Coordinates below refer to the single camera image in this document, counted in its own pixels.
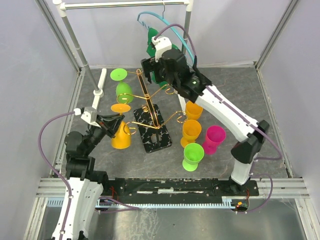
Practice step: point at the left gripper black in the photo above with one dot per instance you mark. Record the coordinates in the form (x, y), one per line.
(111, 122)

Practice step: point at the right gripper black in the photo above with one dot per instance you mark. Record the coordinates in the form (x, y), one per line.
(149, 65)

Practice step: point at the orange wine glass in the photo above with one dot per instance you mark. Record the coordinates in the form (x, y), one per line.
(191, 130)
(193, 111)
(121, 140)

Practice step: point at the lime green wine glass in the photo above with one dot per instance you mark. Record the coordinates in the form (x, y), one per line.
(123, 90)

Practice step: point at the gold wine glass rack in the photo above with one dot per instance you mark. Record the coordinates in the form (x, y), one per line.
(149, 122)

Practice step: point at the silver white clothes rail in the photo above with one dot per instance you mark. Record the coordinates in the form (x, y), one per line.
(98, 86)

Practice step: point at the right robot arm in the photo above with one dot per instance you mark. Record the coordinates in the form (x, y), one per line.
(249, 133)

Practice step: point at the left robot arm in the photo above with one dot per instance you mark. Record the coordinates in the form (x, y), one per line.
(85, 184)

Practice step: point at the pink wine glass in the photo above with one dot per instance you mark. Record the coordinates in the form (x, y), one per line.
(214, 136)

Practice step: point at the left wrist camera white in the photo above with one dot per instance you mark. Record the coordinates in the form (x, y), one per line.
(88, 114)

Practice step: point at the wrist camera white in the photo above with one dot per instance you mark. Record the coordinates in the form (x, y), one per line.
(161, 44)
(88, 114)

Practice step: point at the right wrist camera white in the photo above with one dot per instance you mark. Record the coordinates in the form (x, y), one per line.
(161, 44)

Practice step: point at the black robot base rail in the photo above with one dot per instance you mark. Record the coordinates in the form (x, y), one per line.
(177, 190)

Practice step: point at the light blue cable duct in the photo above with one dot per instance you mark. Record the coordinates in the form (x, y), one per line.
(226, 204)

